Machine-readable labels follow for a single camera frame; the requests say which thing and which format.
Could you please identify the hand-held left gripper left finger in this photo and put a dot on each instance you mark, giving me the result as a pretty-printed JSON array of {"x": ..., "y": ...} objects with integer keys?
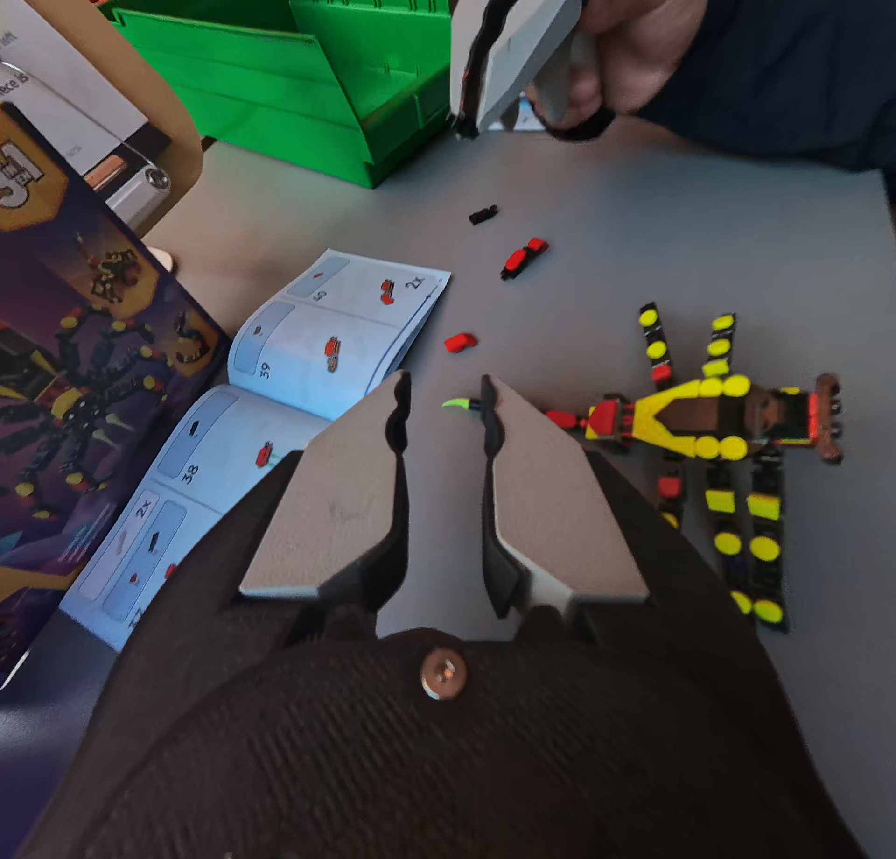
[{"x": 329, "y": 509}]

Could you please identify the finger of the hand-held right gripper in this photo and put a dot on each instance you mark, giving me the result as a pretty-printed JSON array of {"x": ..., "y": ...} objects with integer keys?
[
  {"x": 469, "y": 26},
  {"x": 535, "y": 29}
]

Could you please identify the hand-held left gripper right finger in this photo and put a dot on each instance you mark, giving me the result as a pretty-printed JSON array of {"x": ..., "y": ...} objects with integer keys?
[{"x": 560, "y": 516}]

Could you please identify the black yellow lego scorpion model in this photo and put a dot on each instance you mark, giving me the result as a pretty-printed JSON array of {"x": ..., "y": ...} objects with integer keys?
[{"x": 700, "y": 411}]

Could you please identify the person's right forearm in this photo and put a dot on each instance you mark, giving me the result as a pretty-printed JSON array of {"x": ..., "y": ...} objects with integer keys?
[{"x": 784, "y": 68}]

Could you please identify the red and black lego piece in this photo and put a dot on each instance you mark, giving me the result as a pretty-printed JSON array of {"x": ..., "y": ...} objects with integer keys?
[{"x": 521, "y": 258}]

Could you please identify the lego instruction booklet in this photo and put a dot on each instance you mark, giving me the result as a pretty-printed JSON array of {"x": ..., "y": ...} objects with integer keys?
[{"x": 329, "y": 327}]

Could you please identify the lego set box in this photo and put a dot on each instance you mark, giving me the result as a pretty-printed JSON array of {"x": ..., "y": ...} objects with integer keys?
[{"x": 91, "y": 383}]

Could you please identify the person's right hand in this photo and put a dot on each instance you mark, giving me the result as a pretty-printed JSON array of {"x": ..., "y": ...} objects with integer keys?
[{"x": 644, "y": 33}]

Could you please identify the green plastic bin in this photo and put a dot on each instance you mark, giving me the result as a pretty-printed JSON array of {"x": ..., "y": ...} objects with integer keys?
[{"x": 245, "y": 68}]

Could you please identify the black sheet ledge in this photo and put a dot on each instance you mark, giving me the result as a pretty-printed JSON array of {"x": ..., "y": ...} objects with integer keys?
[{"x": 150, "y": 146}]

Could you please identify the white cylinder knob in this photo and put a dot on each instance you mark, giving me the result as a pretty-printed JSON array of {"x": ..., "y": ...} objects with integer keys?
[{"x": 136, "y": 197}]

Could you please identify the printed instruction sheet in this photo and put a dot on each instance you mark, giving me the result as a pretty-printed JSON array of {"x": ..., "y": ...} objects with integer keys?
[{"x": 56, "y": 82}]

